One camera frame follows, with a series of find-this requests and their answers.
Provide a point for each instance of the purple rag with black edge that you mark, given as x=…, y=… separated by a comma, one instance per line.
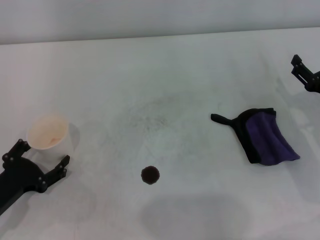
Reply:
x=267, y=140

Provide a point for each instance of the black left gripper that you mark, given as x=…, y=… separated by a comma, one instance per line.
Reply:
x=20, y=177

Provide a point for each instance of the white paper cup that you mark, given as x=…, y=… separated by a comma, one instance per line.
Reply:
x=55, y=150

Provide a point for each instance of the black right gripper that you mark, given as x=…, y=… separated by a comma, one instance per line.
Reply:
x=315, y=83

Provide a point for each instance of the black water stain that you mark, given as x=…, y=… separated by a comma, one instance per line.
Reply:
x=150, y=175

